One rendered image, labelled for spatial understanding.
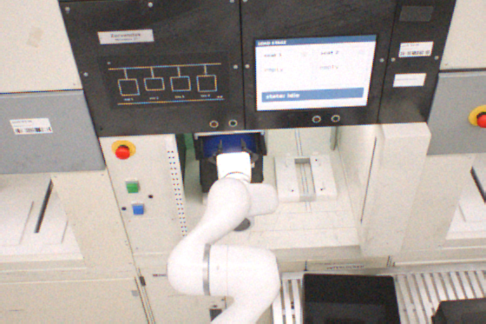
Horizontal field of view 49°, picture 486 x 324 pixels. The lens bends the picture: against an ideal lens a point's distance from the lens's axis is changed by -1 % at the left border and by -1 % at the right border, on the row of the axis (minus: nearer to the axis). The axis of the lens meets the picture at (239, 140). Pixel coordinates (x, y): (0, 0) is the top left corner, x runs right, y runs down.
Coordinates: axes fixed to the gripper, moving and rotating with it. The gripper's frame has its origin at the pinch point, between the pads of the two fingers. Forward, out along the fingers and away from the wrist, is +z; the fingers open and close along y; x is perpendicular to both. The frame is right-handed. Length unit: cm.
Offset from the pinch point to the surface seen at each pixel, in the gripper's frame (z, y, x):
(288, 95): -17.5, 14.7, 32.1
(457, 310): -45, 64, -33
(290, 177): 11.7, 21.0, -29.2
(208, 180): 3.3, -8.6, -18.2
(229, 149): 13.1, -0.6, -14.0
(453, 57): -18, 55, 40
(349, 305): -34, 34, -43
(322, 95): -18.0, 23.3, 31.6
